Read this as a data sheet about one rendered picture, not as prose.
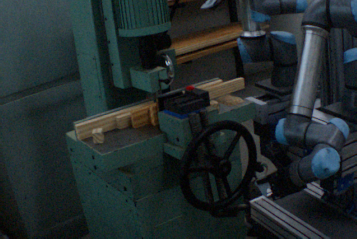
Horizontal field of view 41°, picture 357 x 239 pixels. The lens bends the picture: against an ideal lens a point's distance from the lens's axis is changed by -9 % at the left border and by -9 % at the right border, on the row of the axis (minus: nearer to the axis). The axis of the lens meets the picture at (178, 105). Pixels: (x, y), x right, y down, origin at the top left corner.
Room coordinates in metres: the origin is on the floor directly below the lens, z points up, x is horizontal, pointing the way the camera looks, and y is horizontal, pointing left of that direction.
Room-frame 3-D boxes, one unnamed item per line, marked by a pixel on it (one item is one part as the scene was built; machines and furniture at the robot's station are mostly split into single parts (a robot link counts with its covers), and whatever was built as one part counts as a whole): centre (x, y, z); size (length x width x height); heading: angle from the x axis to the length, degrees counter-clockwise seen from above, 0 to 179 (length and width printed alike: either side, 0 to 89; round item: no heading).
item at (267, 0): (1.81, -0.36, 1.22); 0.11 x 0.08 x 0.11; 86
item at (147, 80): (1.71, 0.09, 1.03); 0.14 x 0.07 x 0.09; 31
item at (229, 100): (1.75, -0.18, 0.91); 0.10 x 0.07 x 0.02; 31
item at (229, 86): (1.75, -0.02, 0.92); 0.54 x 0.02 x 0.04; 121
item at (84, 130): (1.71, 0.08, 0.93); 0.60 x 0.02 x 0.05; 121
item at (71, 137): (1.79, 0.14, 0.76); 0.57 x 0.45 x 0.09; 31
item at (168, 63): (1.87, 0.04, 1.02); 0.12 x 0.03 x 0.12; 31
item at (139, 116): (1.66, 0.05, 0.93); 0.25 x 0.01 x 0.06; 121
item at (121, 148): (1.60, 0.02, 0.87); 0.61 x 0.30 x 0.06; 121
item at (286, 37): (2.17, -0.49, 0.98); 0.13 x 0.12 x 0.14; 86
